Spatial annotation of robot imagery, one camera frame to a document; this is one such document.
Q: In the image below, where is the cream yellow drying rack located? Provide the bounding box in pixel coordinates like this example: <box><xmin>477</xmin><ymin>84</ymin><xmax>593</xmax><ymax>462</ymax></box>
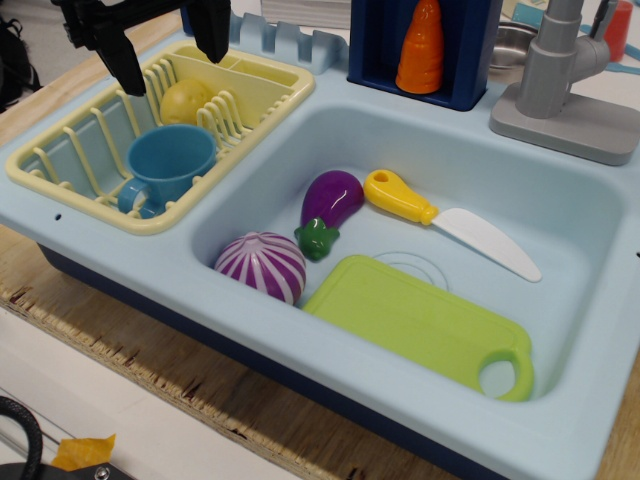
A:
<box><xmin>5</xmin><ymin>40</ymin><xmax>315</xmax><ymax>235</ymax></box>

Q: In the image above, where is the dark blue holder box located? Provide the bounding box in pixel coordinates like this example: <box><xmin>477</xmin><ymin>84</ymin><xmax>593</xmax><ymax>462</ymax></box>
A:
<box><xmin>348</xmin><ymin>0</ymin><xmax>502</xmax><ymax>111</ymax></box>

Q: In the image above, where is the light blue toy sink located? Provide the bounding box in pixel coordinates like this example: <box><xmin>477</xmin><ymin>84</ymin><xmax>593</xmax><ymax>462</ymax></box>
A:
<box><xmin>0</xmin><ymin>9</ymin><xmax>640</xmax><ymax>480</ymax></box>

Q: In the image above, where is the grey toy faucet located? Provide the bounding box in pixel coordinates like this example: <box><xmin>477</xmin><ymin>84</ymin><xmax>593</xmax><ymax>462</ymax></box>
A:
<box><xmin>489</xmin><ymin>0</ymin><xmax>639</xmax><ymax>166</ymax></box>

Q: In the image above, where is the orange toy carrot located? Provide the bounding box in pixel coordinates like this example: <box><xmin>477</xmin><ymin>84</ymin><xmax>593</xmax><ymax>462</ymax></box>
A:
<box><xmin>395</xmin><ymin>0</ymin><xmax>444</xmax><ymax>95</ymax></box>

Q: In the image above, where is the yellow toy potato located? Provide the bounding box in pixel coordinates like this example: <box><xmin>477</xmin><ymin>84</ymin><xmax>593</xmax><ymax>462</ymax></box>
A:
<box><xmin>160</xmin><ymin>79</ymin><xmax>213</xmax><ymax>125</ymax></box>

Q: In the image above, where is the red cup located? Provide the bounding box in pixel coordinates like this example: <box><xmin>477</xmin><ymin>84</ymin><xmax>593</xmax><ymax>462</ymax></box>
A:
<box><xmin>604</xmin><ymin>1</ymin><xmax>633</xmax><ymax>62</ymax></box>

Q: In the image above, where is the black cable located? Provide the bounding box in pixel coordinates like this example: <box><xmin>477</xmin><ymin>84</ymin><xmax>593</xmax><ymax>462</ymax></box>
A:
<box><xmin>0</xmin><ymin>398</ymin><xmax>45</xmax><ymax>474</ymax></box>

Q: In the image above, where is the yellow tape piece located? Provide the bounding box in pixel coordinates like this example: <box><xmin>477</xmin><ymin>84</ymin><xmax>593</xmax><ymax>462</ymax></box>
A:
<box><xmin>51</xmin><ymin>434</ymin><xmax>116</xmax><ymax>472</ymax></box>

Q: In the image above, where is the green cutting board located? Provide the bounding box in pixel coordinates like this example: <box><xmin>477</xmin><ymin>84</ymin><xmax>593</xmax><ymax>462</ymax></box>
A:
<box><xmin>303</xmin><ymin>255</ymin><xmax>535</xmax><ymax>402</ymax></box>

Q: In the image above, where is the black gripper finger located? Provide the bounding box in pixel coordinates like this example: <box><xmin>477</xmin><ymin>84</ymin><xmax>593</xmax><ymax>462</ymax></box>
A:
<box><xmin>74</xmin><ymin>1</ymin><xmax>146</xmax><ymax>96</ymax></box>
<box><xmin>181</xmin><ymin>0</ymin><xmax>231</xmax><ymax>63</ymax></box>

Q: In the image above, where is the purple striped toy onion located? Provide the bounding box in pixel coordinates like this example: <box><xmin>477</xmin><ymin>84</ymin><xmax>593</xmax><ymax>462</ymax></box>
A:
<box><xmin>214</xmin><ymin>232</ymin><xmax>306</xmax><ymax>305</ymax></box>

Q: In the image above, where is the metal bowl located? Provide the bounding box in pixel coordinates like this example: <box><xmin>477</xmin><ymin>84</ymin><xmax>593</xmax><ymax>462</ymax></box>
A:
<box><xmin>490</xmin><ymin>21</ymin><xmax>538</xmax><ymax>70</ymax></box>

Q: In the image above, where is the light blue plate holder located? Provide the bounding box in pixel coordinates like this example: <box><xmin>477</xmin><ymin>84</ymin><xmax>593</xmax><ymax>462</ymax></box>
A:
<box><xmin>229</xmin><ymin>13</ymin><xmax>349</xmax><ymax>75</ymax></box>

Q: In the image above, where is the blue plastic cup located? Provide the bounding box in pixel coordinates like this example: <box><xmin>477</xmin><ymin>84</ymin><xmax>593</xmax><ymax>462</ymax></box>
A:
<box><xmin>117</xmin><ymin>124</ymin><xmax>217</xmax><ymax>219</ymax></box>

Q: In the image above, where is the blue plastic utensil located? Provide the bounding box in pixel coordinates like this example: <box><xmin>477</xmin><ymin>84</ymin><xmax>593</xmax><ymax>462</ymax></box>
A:
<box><xmin>606</xmin><ymin>62</ymin><xmax>640</xmax><ymax>75</ymax></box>

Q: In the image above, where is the yellow handled toy knife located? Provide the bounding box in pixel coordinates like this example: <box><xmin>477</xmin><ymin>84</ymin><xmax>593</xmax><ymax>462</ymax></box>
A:
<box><xmin>363</xmin><ymin>169</ymin><xmax>542</xmax><ymax>283</ymax></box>

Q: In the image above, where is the black backpack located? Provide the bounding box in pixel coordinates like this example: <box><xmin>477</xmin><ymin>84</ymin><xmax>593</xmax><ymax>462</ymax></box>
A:
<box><xmin>1</xmin><ymin>19</ymin><xmax>42</xmax><ymax>113</ymax></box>

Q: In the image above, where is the purple toy eggplant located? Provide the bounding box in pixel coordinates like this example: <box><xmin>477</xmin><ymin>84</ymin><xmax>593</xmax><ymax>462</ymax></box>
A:
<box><xmin>294</xmin><ymin>170</ymin><xmax>364</xmax><ymax>262</ymax></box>

